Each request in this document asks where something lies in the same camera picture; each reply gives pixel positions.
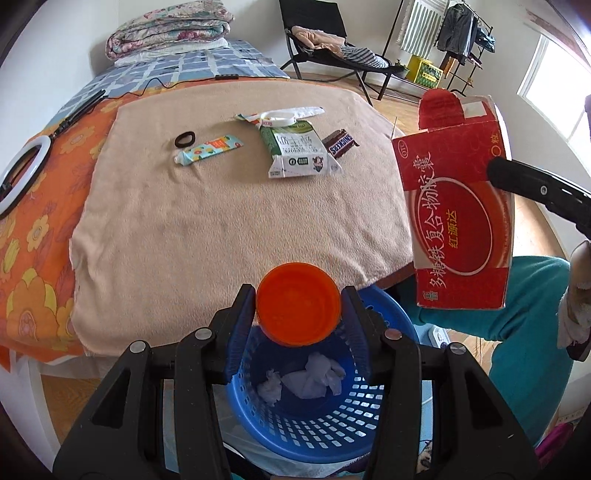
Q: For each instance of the orange floral bedsheet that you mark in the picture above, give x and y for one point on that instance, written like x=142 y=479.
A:
x=41 y=258

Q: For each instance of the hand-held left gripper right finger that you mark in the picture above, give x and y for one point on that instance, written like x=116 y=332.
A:
x=355 y=323

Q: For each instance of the blue plastic basket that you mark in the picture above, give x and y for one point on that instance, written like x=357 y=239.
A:
x=323 y=429

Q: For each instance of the window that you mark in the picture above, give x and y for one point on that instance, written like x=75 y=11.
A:
x=549 y=87

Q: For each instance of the red cardboard box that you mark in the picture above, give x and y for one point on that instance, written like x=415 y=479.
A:
x=457 y=207

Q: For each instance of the green and white milk carton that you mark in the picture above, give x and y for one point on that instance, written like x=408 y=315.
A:
x=295 y=152

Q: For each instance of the green striped hanging towel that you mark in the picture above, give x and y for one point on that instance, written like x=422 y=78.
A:
x=422 y=25

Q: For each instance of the orange plastic lid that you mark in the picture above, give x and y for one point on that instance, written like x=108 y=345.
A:
x=298 y=304

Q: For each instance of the person's right forearm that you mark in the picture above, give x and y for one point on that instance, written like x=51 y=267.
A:
x=577 y=300

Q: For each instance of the white round plastic lid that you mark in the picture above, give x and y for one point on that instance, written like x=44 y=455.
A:
x=277 y=121

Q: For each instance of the small potted plant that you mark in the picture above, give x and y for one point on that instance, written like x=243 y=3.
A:
x=400 y=68

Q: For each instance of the pink slipper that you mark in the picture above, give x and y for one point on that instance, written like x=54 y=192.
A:
x=554 y=443

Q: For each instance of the colourful squeeze tube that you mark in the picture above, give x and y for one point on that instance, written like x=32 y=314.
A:
x=207 y=150

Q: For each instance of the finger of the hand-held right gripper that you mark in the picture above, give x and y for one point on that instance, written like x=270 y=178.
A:
x=540 y=189

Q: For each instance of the black tripod stand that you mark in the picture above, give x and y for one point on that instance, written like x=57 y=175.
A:
x=81 y=110

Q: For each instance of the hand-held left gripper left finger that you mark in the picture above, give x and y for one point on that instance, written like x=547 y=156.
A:
x=242 y=323

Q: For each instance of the beige cloth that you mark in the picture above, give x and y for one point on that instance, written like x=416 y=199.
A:
x=314 y=38

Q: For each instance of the black folding chair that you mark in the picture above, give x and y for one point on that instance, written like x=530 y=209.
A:
x=314 y=14

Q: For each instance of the torn white wrapper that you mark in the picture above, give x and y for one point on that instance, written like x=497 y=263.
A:
x=307 y=110

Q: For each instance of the black clothes rack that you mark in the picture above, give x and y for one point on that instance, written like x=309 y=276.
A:
x=480 y=69

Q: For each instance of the white folded pillow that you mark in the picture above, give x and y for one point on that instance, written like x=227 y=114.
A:
x=184 y=48

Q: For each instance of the person's leg in teal pants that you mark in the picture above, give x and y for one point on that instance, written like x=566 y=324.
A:
x=526 y=360

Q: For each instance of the yellow plastic crate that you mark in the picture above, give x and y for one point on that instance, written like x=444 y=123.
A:
x=427 y=71

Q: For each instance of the black inline controller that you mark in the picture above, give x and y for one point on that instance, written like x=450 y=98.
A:
x=227 y=76

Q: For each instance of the white bed frame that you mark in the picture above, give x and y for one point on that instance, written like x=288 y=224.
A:
x=37 y=383

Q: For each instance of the striped cloth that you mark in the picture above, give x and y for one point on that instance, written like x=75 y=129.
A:
x=364 y=56

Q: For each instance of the dark hanging jacket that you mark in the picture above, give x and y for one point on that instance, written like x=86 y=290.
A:
x=457 y=27

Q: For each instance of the brown candy bar wrapper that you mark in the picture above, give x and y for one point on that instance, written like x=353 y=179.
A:
x=341 y=141

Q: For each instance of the blue checked bedsheet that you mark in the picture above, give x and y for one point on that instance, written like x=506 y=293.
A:
x=194 y=64

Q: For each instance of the crumpled white tissue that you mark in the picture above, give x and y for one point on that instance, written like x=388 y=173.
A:
x=314 y=378
x=270 y=388

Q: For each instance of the beige fleece blanket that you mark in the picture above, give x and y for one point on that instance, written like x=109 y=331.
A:
x=207 y=240

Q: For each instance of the folded floral quilt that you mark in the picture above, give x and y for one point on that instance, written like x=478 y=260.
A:
x=166 y=27

